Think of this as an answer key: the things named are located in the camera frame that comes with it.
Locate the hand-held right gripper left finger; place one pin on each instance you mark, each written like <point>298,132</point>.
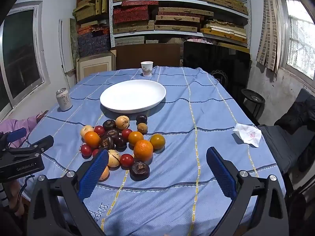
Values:
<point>94,174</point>

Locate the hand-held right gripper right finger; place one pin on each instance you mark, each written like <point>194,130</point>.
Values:
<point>221,174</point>

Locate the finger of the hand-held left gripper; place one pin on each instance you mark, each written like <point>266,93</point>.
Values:
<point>44,142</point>
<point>17,134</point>

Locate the pale orange peach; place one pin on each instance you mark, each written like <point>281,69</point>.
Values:
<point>104,173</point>

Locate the red tomato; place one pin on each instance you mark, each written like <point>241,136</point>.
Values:
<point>95,152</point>
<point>126,134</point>
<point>86,150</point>
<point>99,130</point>
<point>126,160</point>

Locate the dark brown mangosteen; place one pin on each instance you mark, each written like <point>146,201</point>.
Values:
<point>139,170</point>
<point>107,142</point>
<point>109,124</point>
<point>111,134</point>

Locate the dark purple plum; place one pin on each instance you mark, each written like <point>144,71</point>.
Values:
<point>141,119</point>
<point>120,142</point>

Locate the pale yellow apple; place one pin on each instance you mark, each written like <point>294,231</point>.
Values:
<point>86,130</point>

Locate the large orange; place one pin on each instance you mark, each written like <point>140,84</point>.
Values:
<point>143,150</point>

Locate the small brown fruit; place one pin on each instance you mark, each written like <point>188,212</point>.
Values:
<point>142,127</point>

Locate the greenish orange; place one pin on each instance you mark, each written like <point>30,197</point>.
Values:
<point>157,141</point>

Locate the white plate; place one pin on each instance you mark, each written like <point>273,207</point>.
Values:
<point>133,95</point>

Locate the person's left hand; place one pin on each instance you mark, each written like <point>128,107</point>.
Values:
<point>16,194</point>

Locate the pink cloth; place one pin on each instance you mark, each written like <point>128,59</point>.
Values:
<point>17,124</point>

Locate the blue checked tablecloth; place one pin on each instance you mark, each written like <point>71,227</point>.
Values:
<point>184,152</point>

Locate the white drink can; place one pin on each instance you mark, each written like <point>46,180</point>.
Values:
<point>64,100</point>

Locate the crumpled white tissue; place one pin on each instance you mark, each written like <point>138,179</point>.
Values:
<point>248,135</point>

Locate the dark grey chair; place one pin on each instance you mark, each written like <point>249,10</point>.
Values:
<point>278,142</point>

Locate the white framed window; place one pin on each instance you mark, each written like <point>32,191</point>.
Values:
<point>22,54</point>
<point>300,36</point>

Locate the black round stand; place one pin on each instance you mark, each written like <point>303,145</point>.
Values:
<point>253,98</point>

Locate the black jacket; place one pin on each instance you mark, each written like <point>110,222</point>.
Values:
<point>295,115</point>

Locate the white leaning strip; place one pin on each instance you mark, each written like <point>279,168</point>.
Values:
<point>61,44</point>

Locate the green patterned board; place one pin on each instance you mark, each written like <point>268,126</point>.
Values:
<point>74,39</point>

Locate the pile of patterned storage boxes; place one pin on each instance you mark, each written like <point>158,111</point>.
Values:
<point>93,41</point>

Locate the white paper cup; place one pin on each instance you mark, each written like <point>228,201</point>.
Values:
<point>147,68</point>

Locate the brown cardboard panel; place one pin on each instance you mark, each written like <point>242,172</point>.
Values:
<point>147,54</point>

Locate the brick pattern cloth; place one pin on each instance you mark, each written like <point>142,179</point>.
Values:
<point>268,29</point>

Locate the stack of flat woven boxes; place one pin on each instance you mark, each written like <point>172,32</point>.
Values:
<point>133,13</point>

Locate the white metal shelf rack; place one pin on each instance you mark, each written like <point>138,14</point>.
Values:
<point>177,1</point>

